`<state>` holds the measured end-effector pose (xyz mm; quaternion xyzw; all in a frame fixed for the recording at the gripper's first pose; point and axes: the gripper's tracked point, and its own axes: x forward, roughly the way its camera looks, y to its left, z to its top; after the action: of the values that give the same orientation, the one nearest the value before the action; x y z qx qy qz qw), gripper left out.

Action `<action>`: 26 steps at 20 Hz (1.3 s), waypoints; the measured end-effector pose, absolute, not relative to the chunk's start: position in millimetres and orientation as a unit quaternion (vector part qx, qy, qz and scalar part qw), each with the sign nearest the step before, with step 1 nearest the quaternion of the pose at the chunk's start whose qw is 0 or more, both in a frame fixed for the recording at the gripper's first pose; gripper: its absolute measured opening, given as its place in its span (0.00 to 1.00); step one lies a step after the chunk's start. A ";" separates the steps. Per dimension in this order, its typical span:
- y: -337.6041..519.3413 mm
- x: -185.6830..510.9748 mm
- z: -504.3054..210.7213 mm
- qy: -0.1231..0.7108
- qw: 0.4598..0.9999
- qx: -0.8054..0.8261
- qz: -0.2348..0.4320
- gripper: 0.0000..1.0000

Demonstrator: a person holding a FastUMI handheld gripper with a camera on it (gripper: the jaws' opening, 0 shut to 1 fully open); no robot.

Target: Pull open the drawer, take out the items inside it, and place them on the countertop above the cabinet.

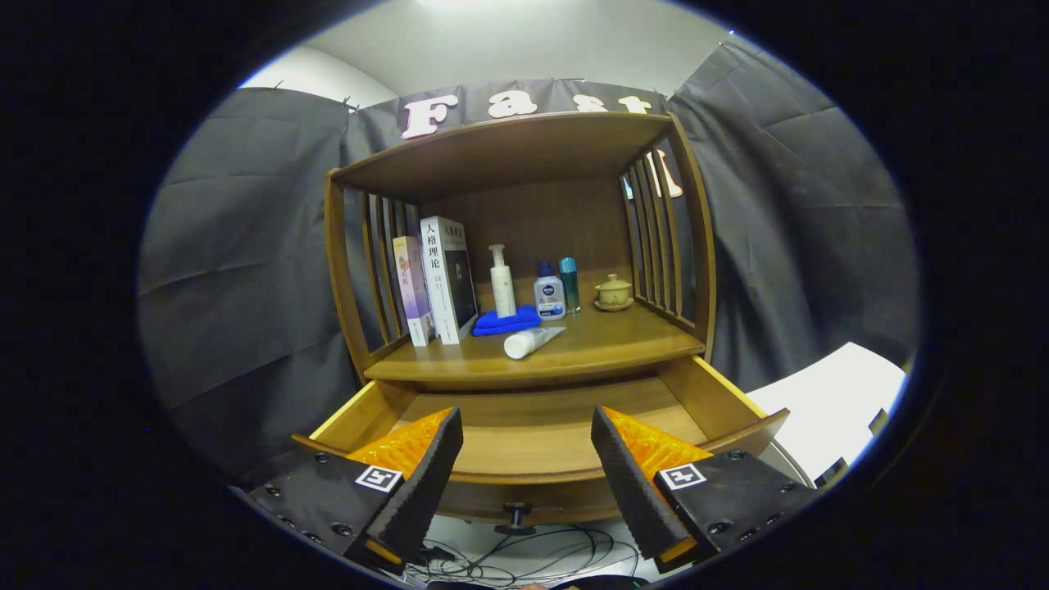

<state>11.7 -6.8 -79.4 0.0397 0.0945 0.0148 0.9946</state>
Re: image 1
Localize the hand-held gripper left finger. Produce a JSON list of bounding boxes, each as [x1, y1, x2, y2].
[[232, 406, 465, 574]]

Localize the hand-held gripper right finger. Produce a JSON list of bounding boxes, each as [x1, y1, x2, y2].
[[590, 405, 820, 574]]

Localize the wooden drawer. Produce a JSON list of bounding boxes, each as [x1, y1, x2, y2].
[[291, 354, 792, 538]]

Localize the white tube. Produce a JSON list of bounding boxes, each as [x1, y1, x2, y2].
[[503, 325, 567, 361]]

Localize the wooden countertop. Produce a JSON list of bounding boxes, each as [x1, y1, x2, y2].
[[363, 299, 706, 384]]

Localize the wooden cabinet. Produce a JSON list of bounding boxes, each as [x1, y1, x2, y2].
[[324, 111, 718, 411]]

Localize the blue folded cloth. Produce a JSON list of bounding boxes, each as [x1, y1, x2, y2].
[[472, 306, 542, 337]]

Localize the purple book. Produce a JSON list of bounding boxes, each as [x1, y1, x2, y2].
[[392, 236, 435, 347]]

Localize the beige lidded teacup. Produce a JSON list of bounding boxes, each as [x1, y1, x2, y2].
[[593, 274, 635, 313]]

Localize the white book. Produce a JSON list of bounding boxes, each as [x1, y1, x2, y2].
[[419, 216, 479, 346]]

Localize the white pump bottle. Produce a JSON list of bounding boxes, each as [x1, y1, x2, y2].
[[488, 243, 518, 319]]

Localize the white bottle with blue cap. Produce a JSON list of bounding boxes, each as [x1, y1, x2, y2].
[[534, 261, 566, 320]]

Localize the teal bottle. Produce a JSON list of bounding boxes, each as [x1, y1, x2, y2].
[[559, 256, 582, 317]]

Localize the white desk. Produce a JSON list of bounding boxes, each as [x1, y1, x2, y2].
[[746, 342, 910, 488]]

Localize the black backdrop cloth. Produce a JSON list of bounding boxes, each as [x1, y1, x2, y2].
[[135, 33, 920, 484]]

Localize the ceiling light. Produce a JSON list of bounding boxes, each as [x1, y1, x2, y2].
[[414, 0, 534, 11]]

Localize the black cables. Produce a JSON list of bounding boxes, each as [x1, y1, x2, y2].
[[406, 524, 640, 590]]

